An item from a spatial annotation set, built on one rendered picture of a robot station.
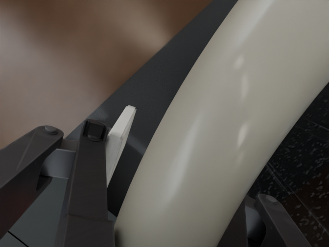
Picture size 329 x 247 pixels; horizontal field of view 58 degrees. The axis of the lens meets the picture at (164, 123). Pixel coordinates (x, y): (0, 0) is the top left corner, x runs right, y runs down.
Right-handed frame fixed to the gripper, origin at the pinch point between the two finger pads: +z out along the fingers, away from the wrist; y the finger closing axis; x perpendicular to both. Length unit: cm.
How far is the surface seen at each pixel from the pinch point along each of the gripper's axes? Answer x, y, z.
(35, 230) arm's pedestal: -54, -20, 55
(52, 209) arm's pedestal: -55, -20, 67
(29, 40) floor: -9, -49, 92
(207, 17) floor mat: 18, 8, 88
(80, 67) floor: -12, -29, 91
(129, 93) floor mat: -15, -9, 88
